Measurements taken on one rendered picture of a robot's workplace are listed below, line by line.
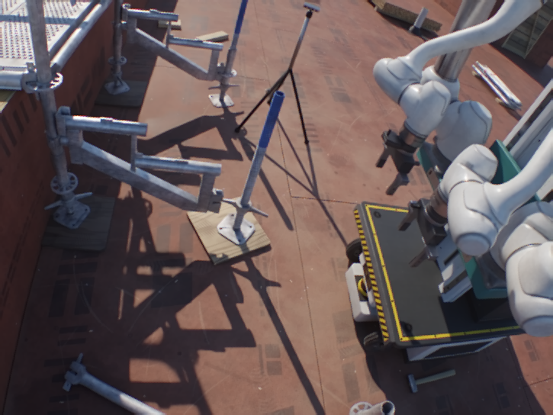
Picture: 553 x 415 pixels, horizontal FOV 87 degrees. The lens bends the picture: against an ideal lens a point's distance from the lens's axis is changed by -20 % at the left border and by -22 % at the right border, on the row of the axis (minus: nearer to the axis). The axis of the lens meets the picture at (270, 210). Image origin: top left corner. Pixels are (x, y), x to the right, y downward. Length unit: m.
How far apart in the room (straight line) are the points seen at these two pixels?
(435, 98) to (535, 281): 0.56
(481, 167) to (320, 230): 1.19
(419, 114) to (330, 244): 1.00
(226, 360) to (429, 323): 0.82
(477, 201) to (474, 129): 0.59
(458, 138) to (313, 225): 0.93
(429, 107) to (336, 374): 1.10
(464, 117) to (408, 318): 0.77
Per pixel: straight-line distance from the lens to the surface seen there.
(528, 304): 0.95
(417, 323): 1.47
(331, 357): 1.60
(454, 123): 1.36
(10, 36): 1.62
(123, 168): 1.45
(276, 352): 1.52
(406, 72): 1.16
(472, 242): 0.77
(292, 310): 1.61
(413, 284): 1.55
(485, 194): 0.79
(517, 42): 10.91
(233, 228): 1.72
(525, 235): 1.07
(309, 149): 2.34
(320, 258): 1.81
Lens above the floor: 1.39
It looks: 48 degrees down
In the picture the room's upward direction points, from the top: 22 degrees clockwise
